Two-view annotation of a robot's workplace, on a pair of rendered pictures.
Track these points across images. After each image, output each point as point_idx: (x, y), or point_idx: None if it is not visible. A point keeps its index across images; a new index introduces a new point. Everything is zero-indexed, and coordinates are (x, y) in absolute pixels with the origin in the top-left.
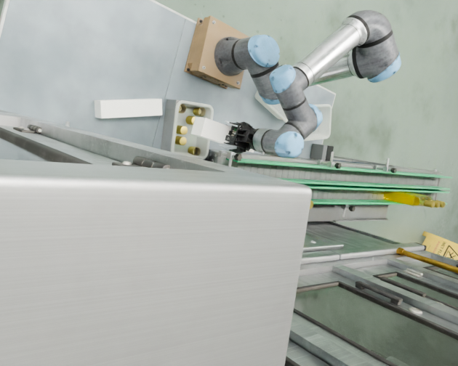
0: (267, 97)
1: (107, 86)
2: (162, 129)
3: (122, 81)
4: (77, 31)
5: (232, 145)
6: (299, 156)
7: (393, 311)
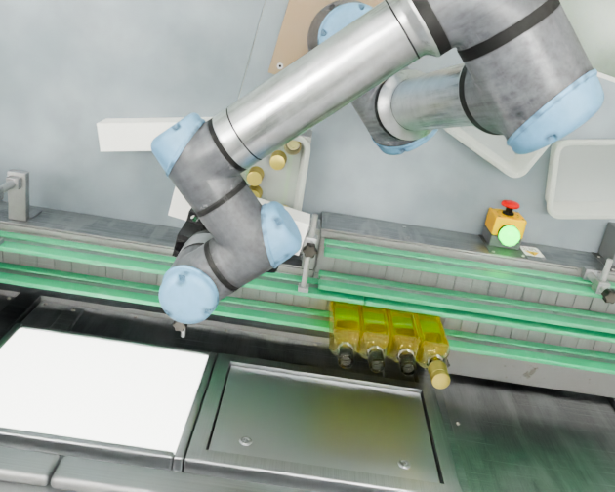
0: (374, 139)
1: (126, 97)
2: None
3: (152, 88)
4: (71, 8)
5: None
6: (567, 245)
7: None
